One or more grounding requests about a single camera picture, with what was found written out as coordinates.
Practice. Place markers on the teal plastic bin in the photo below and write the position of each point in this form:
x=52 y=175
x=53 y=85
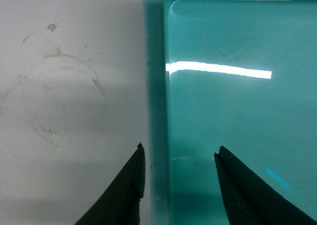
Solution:
x=241 y=74

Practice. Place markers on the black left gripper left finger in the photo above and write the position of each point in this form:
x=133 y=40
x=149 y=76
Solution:
x=120 y=203

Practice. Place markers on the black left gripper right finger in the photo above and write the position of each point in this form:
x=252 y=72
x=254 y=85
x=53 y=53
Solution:
x=248 y=200

